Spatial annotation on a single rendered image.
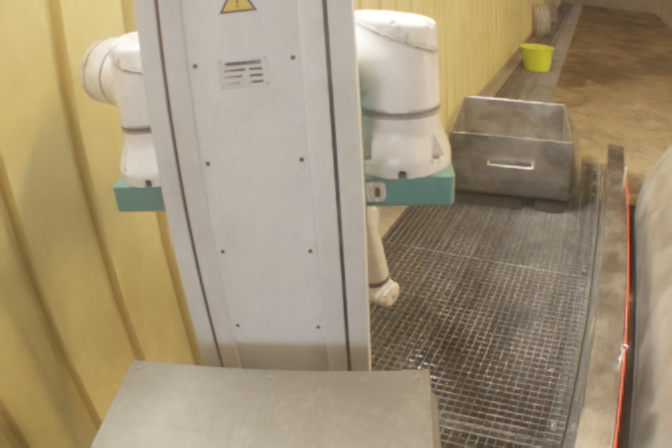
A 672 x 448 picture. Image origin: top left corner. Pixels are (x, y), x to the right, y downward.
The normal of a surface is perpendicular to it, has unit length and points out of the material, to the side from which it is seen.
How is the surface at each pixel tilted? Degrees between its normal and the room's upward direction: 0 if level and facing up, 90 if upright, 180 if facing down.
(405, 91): 90
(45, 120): 90
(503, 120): 90
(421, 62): 90
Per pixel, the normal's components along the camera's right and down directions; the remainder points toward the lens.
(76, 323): 0.89, 0.15
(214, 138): -0.07, 0.45
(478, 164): -0.31, 0.44
